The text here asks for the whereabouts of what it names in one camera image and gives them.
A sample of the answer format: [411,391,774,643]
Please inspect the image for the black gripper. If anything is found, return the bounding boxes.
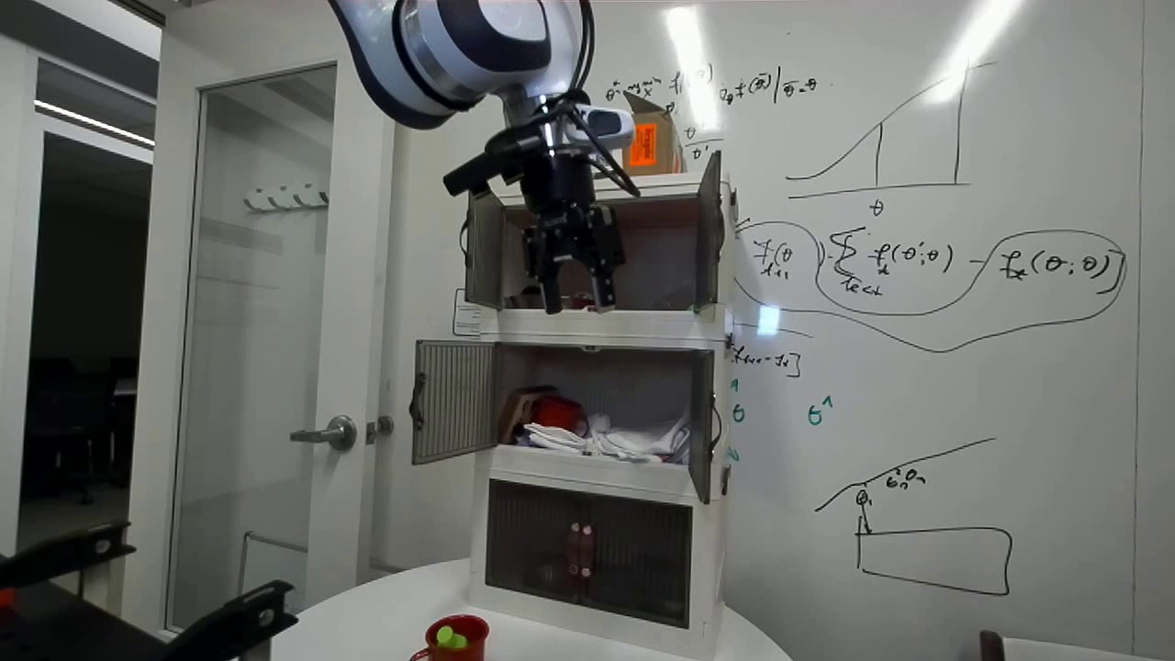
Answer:
[526,142,627,317]

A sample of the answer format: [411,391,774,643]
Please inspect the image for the wall coat hook rack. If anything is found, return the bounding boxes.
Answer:
[240,179,336,222]

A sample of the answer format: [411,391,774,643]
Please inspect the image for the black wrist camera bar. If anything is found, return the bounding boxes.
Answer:
[440,125,543,197]

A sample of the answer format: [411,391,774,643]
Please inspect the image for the red cup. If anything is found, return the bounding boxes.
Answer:
[411,612,494,661]

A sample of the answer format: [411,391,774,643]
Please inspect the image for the white crumpled cloths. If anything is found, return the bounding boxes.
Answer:
[510,410,696,465]

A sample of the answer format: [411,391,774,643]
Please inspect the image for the brown wooden box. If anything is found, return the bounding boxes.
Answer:
[494,387,543,453]

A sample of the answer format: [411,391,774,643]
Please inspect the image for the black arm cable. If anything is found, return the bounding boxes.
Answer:
[561,0,605,105]

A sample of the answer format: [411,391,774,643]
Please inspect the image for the red mug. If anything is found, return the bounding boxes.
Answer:
[529,391,593,435]

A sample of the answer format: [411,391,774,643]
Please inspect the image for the silver door lever handle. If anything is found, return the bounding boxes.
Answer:
[287,415,359,457]

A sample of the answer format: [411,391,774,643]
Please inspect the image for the white three-tier cabinet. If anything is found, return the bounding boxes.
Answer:
[458,164,746,658]

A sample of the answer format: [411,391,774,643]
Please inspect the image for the white room door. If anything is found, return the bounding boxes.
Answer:
[165,54,403,634]

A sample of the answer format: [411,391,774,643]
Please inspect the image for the cardboard box with labels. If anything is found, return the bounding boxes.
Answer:
[622,90,691,179]

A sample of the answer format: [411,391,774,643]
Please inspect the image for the white paper note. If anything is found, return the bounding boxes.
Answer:
[448,299,504,347]

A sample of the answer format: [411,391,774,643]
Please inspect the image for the black metal bar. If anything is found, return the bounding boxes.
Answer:
[0,520,138,595]
[161,576,302,661]

